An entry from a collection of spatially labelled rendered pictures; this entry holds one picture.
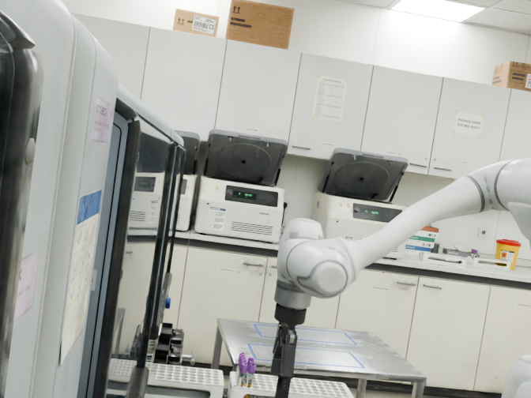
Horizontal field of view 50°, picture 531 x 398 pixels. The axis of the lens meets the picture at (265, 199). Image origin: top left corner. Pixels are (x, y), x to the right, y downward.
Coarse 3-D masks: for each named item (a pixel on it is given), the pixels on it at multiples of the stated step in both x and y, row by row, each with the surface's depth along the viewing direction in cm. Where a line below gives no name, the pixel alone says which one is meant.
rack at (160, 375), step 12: (156, 372) 136; (168, 372) 138; (180, 372) 138; (192, 372) 140; (204, 372) 140; (216, 372) 143; (156, 384) 132; (168, 384) 132; (180, 384) 132; (192, 384) 133; (204, 384) 133; (216, 384) 136; (156, 396) 132; (168, 396) 132; (180, 396) 138; (192, 396) 139; (204, 396) 140; (216, 396) 134
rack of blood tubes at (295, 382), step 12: (228, 384) 142; (252, 384) 138; (264, 384) 138; (276, 384) 141; (300, 384) 142; (312, 384) 144; (324, 384) 144; (336, 384) 146; (228, 396) 138; (240, 396) 134; (252, 396) 143; (264, 396) 141; (288, 396) 136; (300, 396) 136; (312, 396) 136; (324, 396) 137; (336, 396) 137; (348, 396) 138
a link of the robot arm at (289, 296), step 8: (280, 288) 136; (288, 288) 135; (296, 288) 134; (280, 296) 136; (288, 296) 135; (296, 296) 134; (304, 296) 135; (280, 304) 138; (288, 304) 135; (296, 304) 135; (304, 304) 135
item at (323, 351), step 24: (216, 336) 206; (240, 336) 189; (264, 336) 193; (312, 336) 201; (336, 336) 206; (360, 336) 210; (216, 360) 206; (264, 360) 169; (312, 360) 175; (336, 360) 179; (360, 360) 182; (384, 360) 186; (360, 384) 217
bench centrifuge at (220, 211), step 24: (216, 144) 387; (240, 144) 385; (264, 144) 385; (216, 168) 410; (240, 168) 408; (264, 168) 407; (216, 192) 368; (240, 192) 371; (264, 192) 374; (216, 216) 366; (240, 216) 368; (264, 216) 369; (264, 240) 371
